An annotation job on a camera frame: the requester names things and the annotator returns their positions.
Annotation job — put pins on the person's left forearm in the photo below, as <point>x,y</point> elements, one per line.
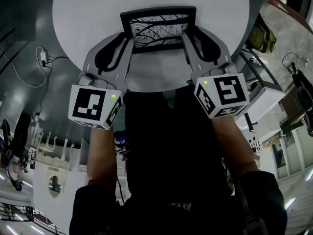
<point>101,155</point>

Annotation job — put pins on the person's right forearm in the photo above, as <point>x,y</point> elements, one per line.
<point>232,143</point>

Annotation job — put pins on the white box cabinet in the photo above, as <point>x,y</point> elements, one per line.
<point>265,101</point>

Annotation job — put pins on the black metal frame stand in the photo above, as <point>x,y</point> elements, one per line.
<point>256,68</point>

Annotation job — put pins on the white ornate chair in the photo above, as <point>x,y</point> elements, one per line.
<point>55,153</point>

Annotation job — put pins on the white power adapter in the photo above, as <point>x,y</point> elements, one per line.
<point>43,55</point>

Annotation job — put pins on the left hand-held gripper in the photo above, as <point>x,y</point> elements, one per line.
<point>88,104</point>

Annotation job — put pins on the yellow-green backpack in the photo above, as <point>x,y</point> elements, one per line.
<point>262,37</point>

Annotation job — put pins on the black picture frame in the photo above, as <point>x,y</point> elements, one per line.
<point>127,21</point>

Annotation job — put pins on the black bag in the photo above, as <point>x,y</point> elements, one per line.
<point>303,87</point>

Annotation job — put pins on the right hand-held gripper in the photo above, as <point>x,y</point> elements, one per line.
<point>228,89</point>

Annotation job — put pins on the person's black clothing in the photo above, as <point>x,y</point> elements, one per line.
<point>171,155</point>

